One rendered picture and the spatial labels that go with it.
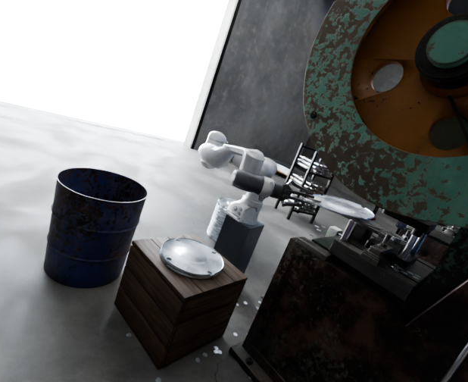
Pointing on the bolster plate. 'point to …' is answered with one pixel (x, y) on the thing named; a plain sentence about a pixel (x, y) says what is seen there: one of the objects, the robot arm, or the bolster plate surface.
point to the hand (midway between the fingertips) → (312, 200)
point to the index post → (349, 230)
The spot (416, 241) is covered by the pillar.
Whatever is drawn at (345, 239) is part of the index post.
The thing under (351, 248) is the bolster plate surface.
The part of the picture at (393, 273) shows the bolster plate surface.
